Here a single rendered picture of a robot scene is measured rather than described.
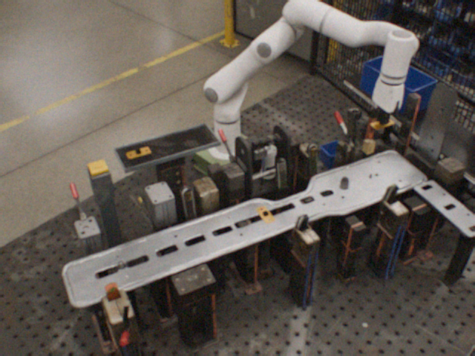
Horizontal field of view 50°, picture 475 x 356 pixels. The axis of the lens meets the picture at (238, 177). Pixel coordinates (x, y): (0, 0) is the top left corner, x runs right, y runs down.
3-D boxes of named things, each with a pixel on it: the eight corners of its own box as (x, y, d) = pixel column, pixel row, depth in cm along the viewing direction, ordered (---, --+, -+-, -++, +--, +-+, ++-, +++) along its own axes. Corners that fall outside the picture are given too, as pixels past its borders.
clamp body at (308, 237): (297, 313, 188) (305, 249, 166) (280, 288, 196) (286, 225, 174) (318, 303, 191) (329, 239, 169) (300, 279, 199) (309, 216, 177)
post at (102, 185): (111, 263, 206) (90, 179, 177) (106, 251, 211) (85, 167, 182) (129, 256, 208) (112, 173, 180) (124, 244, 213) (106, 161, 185)
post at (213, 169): (215, 247, 212) (211, 172, 186) (210, 239, 216) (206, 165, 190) (225, 242, 214) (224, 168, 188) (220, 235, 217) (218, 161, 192)
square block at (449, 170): (428, 239, 216) (451, 173, 193) (415, 226, 221) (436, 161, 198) (443, 232, 219) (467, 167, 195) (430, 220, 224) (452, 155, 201)
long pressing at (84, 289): (75, 318, 152) (74, 315, 151) (59, 265, 168) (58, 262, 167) (431, 182, 200) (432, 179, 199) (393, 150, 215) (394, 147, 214)
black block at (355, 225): (344, 289, 196) (355, 236, 177) (329, 269, 204) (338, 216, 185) (361, 282, 199) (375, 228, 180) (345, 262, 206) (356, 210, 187)
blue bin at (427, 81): (406, 116, 226) (413, 91, 218) (358, 87, 246) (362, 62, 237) (431, 105, 233) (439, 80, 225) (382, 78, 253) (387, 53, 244)
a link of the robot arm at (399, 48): (387, 61, 175) (376, 72, 169) (395, 24, 167) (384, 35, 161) (411, 68, 172) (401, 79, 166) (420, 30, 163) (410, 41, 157)
